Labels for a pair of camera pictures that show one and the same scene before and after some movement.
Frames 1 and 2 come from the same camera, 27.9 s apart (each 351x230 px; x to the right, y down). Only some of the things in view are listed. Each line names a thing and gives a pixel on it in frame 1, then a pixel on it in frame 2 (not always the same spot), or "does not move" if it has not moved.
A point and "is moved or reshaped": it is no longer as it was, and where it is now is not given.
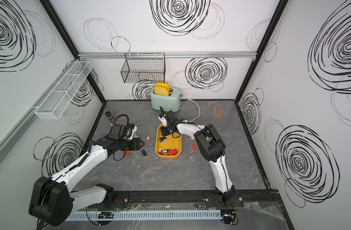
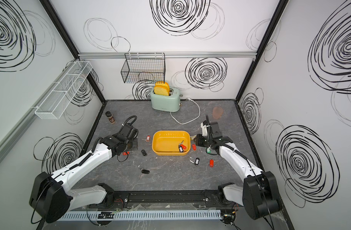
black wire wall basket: (144, 68) does not move
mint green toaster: (170, 103) does not move
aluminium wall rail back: (172, 54) does not move
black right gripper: (164, 133) → (198, 141)
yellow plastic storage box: (167, 147) is moved or reshaped
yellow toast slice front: (161, 89) does not move
